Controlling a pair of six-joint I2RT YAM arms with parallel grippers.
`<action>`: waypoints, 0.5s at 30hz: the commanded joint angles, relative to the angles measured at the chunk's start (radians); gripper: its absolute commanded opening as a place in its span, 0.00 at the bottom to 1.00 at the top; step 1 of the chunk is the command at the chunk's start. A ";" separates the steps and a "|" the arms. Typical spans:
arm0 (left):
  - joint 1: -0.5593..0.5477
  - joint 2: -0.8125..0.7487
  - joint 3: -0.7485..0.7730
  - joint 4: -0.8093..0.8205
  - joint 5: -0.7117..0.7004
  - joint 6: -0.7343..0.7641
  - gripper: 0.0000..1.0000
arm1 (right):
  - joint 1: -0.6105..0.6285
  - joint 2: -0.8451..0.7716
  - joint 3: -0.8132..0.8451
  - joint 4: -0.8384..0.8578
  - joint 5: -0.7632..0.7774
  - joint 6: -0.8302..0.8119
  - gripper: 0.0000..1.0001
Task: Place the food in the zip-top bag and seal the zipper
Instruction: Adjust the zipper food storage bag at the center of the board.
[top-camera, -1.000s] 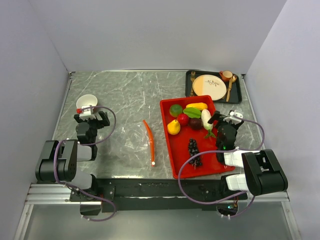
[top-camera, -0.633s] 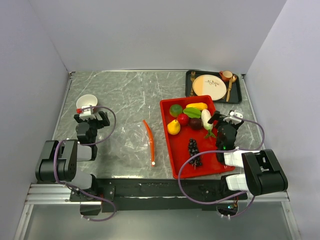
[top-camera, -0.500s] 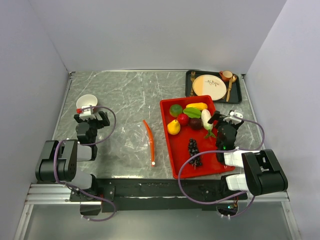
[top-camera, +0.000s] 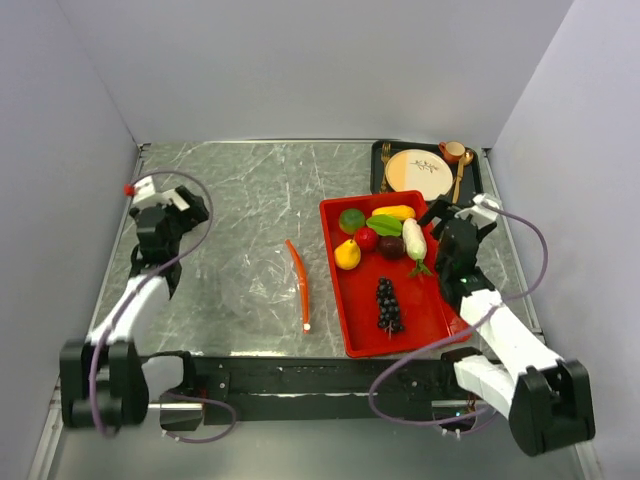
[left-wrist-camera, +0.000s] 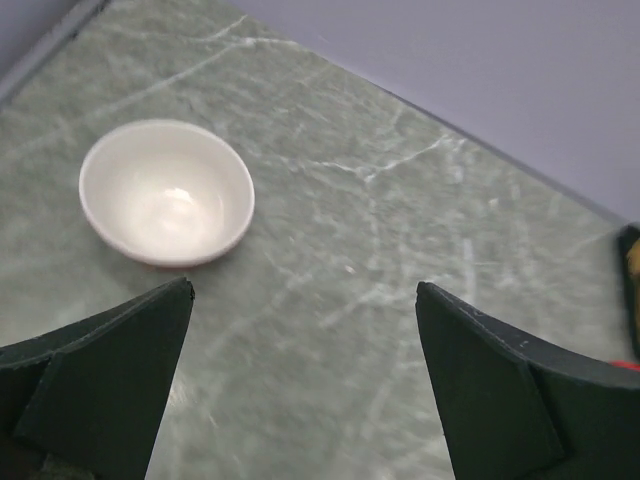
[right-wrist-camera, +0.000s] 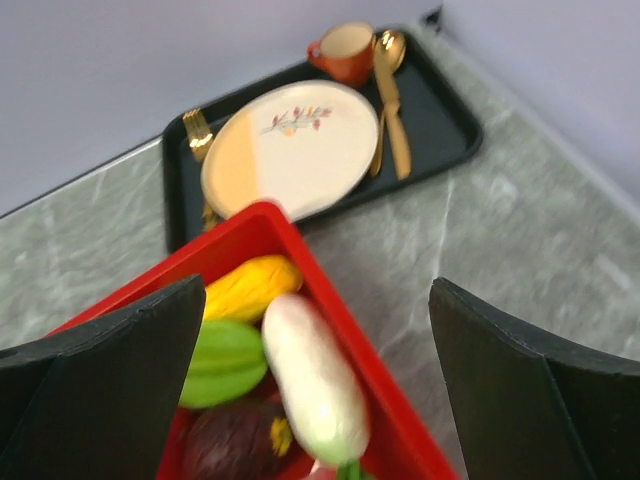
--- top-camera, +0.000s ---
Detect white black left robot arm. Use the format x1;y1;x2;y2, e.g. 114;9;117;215
59;180;210;433

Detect gold spoon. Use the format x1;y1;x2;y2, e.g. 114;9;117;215
452;148;474;204

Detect black serving tray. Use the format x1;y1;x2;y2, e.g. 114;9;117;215
370;140;484;205

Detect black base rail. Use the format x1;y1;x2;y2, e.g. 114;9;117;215
134;349;501;435

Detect black grape bunch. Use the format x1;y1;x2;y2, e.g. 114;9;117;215
376;277;405;337

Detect gold fork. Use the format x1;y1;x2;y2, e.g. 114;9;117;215
379;142;391;193

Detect yellow mango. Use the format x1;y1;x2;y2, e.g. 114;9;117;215
372;205;416;222

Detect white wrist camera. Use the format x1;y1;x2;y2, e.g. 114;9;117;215
470;193;502;226
124;176;189;211

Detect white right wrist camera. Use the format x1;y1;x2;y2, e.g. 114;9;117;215
470;193;502;226

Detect green leaf vegetable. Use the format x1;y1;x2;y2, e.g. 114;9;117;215
366;214;403;237

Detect dark purple fruit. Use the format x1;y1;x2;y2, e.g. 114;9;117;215
378;236;405;260

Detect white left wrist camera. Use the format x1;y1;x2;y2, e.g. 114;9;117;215
124;176;189;211

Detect cream orange plate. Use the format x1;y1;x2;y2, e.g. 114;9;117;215
385;149;453;201

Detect clear zip bag orange zipper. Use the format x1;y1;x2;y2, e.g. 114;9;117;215
220;239;311;335

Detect red plastic tray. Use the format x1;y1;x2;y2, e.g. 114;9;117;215
318;189;473;359

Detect yellow pear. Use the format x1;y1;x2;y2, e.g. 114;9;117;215
334;239;361;271

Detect orange cup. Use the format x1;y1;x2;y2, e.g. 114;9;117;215
438;141;466;164

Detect green orange fruit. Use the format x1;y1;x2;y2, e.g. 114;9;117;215
339;208;366;235

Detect white radish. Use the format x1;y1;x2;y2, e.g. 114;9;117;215
402;218;433;277

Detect red apple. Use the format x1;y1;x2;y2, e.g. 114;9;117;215
354;226;379;252

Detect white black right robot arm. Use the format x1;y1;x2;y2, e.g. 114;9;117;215
419;194;596;457

